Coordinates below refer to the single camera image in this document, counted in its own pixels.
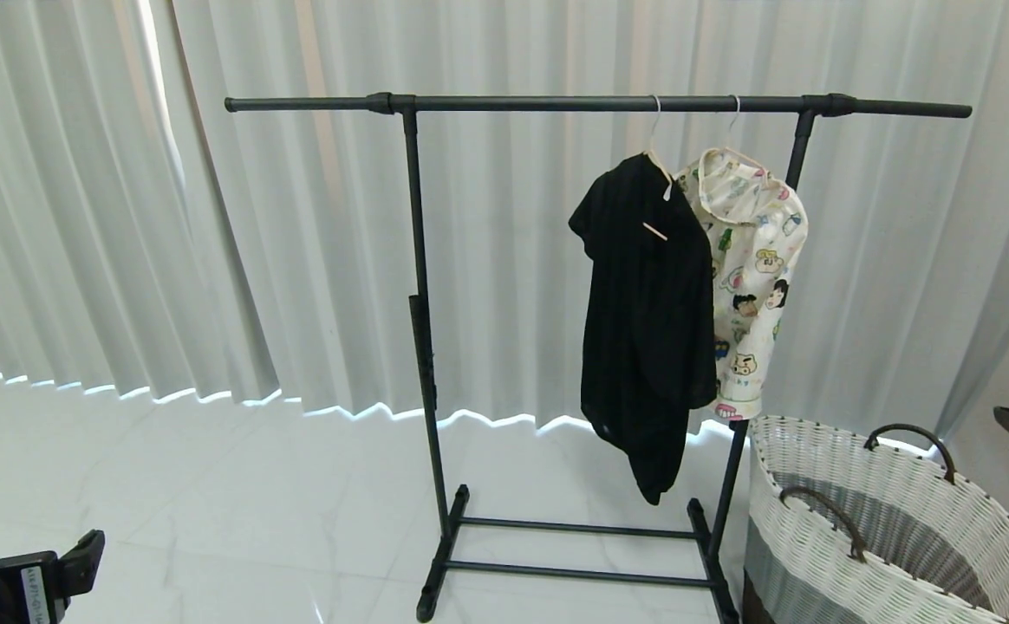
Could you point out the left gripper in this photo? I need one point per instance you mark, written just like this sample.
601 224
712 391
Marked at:
2 589

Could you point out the cream printed garment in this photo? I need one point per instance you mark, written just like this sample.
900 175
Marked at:
756 260

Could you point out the black garment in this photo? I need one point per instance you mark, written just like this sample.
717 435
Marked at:
643 347

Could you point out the pink clothes hanger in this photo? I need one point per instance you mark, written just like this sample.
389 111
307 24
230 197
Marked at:
656 165
734 121

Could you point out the white laundry basket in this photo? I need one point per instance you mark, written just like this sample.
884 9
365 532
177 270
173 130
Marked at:
903 537

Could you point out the black clothes rack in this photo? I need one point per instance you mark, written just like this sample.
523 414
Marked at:
513 103

